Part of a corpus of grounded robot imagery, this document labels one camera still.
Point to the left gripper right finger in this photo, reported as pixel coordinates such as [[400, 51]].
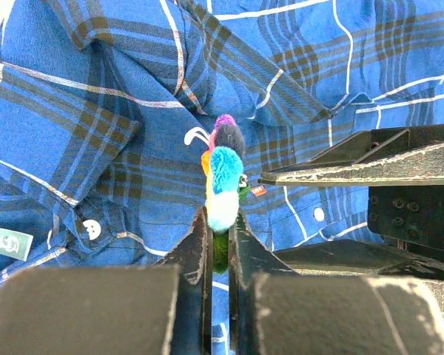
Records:
[[275, 309]]

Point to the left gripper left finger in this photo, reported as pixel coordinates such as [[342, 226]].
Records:
[[161, 309]]

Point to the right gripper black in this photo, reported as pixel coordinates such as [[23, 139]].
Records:
[[404, 211]]

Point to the colourful flower plush brooch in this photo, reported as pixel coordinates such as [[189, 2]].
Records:
[[226, 183]]

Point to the blue plaid shirt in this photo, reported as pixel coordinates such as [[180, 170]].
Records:
[[97, 96]]

